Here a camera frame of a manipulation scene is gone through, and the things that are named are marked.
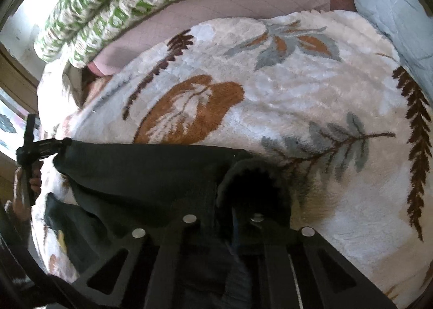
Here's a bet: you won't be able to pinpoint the person's left hand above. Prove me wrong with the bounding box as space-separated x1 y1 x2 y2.
4 160 43 222

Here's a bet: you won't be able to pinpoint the black pants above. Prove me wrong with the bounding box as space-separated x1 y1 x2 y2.
44 140 291 273

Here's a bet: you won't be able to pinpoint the leaf pattern fleece blanket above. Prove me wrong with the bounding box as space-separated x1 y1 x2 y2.
37 11 432 308

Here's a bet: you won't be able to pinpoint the light blue pillow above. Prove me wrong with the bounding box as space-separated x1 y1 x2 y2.
354 0 432 100

